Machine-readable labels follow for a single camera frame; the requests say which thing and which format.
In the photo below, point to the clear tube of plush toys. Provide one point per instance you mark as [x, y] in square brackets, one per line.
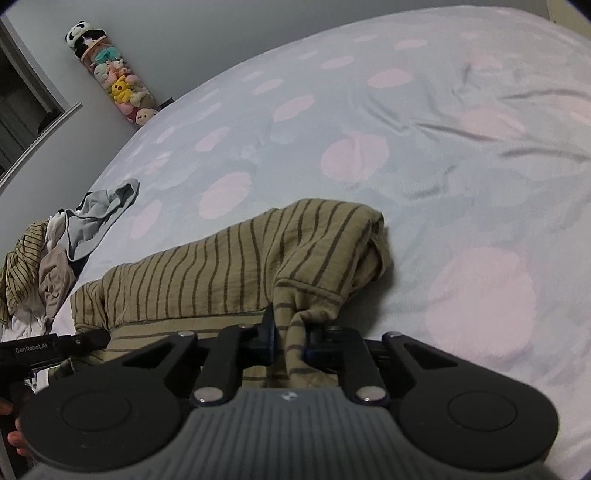
[122, 87]

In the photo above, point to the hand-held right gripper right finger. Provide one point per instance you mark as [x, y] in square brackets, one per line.
[332, 350]

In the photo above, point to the olive striped collared shirt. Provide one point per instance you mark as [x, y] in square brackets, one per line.
[207, 277]

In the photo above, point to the olive striped garment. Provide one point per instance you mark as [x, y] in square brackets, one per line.
[21, 263]

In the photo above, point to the dark framed window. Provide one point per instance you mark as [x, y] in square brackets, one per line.
[18, 106]

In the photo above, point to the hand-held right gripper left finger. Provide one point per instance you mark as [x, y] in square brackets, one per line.
[265, 344]

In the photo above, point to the white windowsill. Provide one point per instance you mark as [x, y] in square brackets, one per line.
[46, 138]

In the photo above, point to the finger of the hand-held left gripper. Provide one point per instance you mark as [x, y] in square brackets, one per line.
[85, 342]

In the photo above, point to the panda plush toy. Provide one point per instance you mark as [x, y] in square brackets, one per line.
[76, 34]

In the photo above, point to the dark wall socket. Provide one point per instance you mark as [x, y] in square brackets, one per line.
[167, 102]

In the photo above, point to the white garment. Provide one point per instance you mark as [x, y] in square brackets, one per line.
[55, 230]

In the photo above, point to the person's left hand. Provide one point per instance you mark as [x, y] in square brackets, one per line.
[21, 443]

